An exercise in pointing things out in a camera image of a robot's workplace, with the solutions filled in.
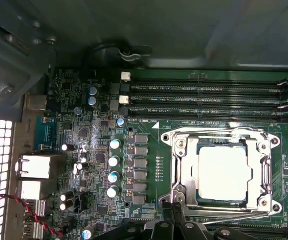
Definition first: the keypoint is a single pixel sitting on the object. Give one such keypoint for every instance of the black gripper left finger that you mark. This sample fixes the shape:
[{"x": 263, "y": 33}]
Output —
[{"x": 167, "y": 212}]

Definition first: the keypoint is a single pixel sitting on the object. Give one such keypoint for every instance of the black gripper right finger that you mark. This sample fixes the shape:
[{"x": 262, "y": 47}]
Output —
[{"x": 179, "y": 215}]

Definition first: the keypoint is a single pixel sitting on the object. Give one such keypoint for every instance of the metal socket cover frame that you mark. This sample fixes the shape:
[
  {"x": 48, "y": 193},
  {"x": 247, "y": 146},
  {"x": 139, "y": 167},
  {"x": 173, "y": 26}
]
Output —
[{"x": 186, "y": 160}]

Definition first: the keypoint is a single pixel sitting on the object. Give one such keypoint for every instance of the silver topped CPU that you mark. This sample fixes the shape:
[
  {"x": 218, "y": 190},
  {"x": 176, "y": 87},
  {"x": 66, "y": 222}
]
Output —
[{"x": 224, "y": 172}]

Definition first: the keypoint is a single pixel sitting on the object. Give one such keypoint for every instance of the CPU socket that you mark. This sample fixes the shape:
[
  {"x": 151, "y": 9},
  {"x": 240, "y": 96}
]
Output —
[{"x": 171, "y": 136}]

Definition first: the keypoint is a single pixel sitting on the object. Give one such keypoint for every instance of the black RAM slot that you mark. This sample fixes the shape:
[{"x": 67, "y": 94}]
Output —
[
  {"x": 209, "y": 116},
  {"x": 271, "y": 228},
  {"x": 209, "y": 83},
  {"x": 209, "y": 105},
  {"x": 209, "y": 94}
]

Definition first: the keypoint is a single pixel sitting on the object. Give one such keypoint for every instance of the silver round capacitor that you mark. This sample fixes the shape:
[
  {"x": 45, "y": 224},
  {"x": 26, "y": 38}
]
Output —
[
  {"x": 113, "y": 161},
  {"x": 115, "y": 144},
  {"x": 113, "y": 177},
  {"x": 112, "y": 192}
]

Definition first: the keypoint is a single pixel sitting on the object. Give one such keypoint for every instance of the small silver port block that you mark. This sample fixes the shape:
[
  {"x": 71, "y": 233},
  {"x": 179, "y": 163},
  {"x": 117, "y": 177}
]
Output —
[{"x": 36, "y": 208}]

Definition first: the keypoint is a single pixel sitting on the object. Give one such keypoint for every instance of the large silver port block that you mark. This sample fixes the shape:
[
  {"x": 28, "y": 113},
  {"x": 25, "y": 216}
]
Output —
[{"x": 34, "y": 166}]

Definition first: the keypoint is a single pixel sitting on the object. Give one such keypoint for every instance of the black and grey PC case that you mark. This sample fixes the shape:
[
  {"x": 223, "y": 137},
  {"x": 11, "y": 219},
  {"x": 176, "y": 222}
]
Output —
[{"x": 159, "y": 25}]

